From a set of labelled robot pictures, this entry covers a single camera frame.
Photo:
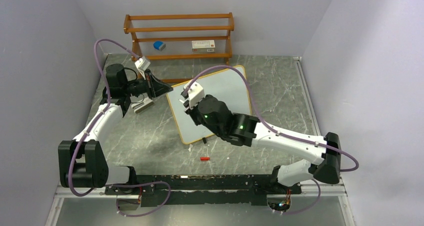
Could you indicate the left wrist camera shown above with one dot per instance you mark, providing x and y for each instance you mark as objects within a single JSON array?
[{"x": 142, "y": 64}]

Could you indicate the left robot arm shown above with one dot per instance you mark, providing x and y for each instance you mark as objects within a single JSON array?
[{"x": 82, "y": 158}]

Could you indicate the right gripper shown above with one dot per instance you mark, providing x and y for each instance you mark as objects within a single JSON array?
[{"x": 191, "y": 111}]

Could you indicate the blue whiteboard eraser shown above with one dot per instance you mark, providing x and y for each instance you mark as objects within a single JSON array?
[{"x": 159, "y": 45}]

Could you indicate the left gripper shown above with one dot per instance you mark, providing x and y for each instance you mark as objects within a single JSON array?
[{"x": 154, "y": 87}]

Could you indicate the red marker cap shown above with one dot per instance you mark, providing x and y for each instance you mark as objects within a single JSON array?
[{"x": 204, "y": 159}]

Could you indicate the wooden two-tier rack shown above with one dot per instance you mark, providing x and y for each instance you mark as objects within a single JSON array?
[{"x": 178, "y": 31}]

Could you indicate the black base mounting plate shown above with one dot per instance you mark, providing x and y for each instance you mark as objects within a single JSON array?
[{"x": 250, "y": 189}]

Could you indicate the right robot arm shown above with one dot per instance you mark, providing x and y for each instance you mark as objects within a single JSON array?
[{"x": 320, "y": 155}]

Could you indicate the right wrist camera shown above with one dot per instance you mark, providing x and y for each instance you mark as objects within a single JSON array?
[{"x": 192, "y": 92}]

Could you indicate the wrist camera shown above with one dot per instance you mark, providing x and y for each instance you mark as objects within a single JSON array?
[
  {"x": 192, "y": 92},
  {"x": 142, "y": 64}
]

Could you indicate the grey white stapler-like block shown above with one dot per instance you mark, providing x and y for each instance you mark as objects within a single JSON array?
[{"x": 141, "y": 105}]

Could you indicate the white red marker box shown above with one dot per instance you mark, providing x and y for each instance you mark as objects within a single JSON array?
[{"x": 203, "y": 46}]

